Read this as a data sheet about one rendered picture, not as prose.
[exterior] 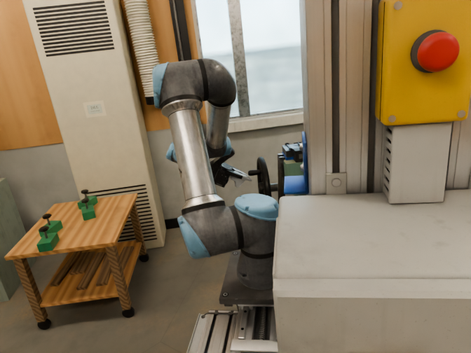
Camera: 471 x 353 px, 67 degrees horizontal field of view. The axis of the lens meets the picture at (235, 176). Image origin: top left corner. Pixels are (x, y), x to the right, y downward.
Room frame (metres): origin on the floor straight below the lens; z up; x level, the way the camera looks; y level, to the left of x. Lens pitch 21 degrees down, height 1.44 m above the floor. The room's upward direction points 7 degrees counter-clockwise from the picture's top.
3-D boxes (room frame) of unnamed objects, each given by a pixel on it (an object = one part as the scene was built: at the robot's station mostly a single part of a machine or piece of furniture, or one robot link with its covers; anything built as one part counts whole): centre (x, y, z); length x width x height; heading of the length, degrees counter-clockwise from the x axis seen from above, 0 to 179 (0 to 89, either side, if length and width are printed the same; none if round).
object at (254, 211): (0.84, -0.04, 0.98); 0.13 x 0.12 x 0.14; 102
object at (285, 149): (1.40, -0.27, 0.99); 0.13 x 0.11 x 0.06; 1
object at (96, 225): (1.94, 0.96, 0.32); 0.66 x 0.57 x 0.64; 2
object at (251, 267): (0.84, -0.05, 0.87); 0.15 x 0.15 x 0.10
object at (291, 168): (1.40, -0.27, 0.91); 0.15 x 0.14 x 0.09; 1
